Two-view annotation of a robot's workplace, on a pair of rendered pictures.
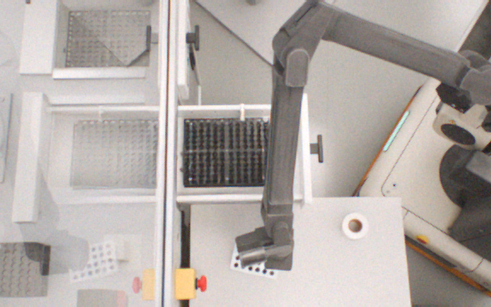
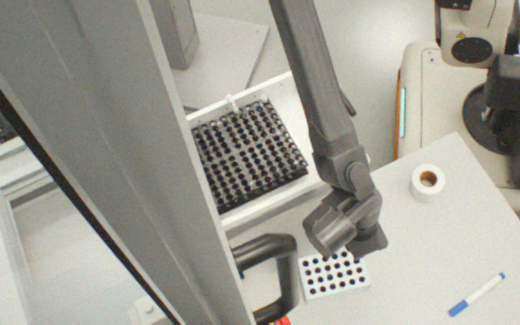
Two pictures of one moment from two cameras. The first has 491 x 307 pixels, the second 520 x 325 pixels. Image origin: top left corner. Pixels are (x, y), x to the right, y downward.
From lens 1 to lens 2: 0.44 m
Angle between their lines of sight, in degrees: 15
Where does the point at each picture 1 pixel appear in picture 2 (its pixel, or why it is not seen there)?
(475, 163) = (506, 67)
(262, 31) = (208, 89)
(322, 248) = (404, 226)
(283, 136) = (304, 34)
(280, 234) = (358, 177)
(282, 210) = (347, 143)
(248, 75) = not seen: hidden behind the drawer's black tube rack
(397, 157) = (419, 135)
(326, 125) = not seen: hidden behind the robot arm
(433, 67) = not seen: outside the picture
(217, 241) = (274, 279)
